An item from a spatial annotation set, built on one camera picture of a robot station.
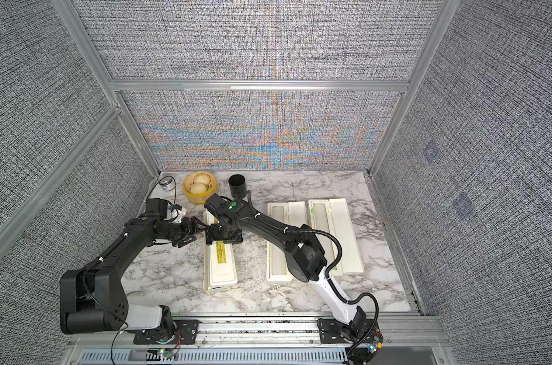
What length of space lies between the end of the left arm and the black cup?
11.5 inches

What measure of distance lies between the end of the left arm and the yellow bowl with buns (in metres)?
0.27

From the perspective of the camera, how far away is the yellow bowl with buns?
107cm

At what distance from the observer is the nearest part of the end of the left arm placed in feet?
2.45

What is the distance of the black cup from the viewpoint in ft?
3.47

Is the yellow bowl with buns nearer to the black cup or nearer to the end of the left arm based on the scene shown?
the black cup

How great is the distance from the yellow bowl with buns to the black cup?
90 millimetres

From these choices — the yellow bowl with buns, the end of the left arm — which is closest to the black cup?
the yellow bowl with buns
